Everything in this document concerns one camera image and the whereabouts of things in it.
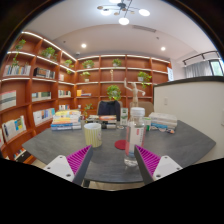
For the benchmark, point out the white book stack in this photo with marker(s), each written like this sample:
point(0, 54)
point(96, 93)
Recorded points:
point(163, 120)

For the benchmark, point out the black curtain rail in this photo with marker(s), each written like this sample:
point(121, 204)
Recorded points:
point(200, 54)

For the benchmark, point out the flat round red coaster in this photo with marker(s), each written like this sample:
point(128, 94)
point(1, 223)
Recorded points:
point(120, 144)

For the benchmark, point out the tan chair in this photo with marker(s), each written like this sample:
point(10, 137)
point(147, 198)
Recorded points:
point(148, 108)

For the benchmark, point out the window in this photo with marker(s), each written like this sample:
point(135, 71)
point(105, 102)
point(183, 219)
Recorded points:
point(216, 68)

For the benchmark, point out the grey curtain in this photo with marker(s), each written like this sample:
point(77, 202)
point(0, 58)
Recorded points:
point(198, 69)

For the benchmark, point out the tall green white carton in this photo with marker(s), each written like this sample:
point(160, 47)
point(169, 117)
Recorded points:
point(124, 116)

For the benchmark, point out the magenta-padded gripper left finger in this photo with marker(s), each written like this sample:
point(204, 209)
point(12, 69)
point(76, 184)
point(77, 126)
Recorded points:
point(60, 166)

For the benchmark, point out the white wall socket plate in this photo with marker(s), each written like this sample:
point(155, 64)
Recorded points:
point(165, 101)

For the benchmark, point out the colourful book stack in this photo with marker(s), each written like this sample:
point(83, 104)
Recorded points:
point(66, 120)

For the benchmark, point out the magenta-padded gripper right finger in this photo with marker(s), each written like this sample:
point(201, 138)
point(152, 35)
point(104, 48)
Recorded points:
point(165, 166)

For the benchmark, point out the wooden shelf unit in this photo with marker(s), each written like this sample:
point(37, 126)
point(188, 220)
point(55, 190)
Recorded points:
point(100, 76)

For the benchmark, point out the branched ceiling lamp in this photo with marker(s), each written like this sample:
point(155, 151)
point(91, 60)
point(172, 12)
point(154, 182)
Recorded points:
point(123, 20)

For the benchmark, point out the round recessed ceiling light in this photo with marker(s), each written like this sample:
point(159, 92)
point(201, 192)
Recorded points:
point(83, 45)
point(163, 48)

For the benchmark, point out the clear plastic water bottle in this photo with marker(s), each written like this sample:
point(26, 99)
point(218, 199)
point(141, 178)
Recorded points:
point(135, 133)

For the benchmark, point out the yellow striped white cup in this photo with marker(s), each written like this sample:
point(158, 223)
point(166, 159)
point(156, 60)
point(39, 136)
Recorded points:
point(93, 135)

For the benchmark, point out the ceiling air vent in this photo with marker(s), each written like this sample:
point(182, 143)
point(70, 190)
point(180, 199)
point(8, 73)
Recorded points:
point(144, 28)

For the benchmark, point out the wooden artist mannequin figure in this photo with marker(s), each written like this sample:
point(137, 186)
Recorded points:
point(134, 93)

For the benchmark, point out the small colourful oval badge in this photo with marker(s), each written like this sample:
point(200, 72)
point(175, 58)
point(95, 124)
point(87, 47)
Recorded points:
point(162, 129)
point(154, 128)
point(171, 131)

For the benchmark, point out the dark chair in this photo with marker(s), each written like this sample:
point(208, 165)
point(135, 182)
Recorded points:
point(108, 110)

